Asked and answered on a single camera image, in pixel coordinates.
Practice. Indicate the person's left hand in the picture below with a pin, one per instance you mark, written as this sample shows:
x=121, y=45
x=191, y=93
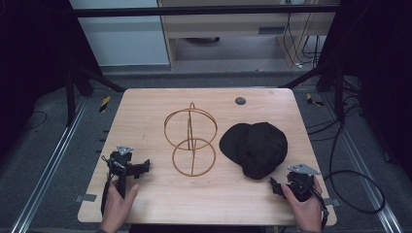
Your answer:
x=116, y=207

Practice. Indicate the person's right hand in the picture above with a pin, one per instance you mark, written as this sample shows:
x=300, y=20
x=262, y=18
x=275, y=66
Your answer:
x=306, y=213

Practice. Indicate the black cap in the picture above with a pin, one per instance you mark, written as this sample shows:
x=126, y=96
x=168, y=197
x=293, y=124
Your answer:
x=254, y=149

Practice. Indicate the light wooden desk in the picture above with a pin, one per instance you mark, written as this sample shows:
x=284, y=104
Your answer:
x=226, y=27

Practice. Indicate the grey round table grommet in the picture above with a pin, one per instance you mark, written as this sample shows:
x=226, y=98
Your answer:
x=240, y=100

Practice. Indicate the white cabinet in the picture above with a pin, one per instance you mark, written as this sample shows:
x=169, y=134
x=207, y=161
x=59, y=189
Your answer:
x=124, y=39

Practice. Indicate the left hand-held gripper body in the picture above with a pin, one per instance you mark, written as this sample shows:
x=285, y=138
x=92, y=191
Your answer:
x=120, y=163

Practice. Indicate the yellow black striped tape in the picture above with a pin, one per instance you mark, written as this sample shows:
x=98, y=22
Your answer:
x=104, y=103
x=311, y=100

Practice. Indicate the black metal frame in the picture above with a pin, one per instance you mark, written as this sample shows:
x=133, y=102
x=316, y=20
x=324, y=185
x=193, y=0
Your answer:
x=194, y=11

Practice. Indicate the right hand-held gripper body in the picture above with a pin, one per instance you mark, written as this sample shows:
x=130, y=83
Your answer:
x=301, y=184

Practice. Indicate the aluminium floor rail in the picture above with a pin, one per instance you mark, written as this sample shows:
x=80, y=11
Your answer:
x=48, y=168
x=366, y=168

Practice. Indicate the grey tape strip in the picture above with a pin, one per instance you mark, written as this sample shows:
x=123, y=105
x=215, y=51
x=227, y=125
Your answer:
x=333, y=202
x=86, y=197

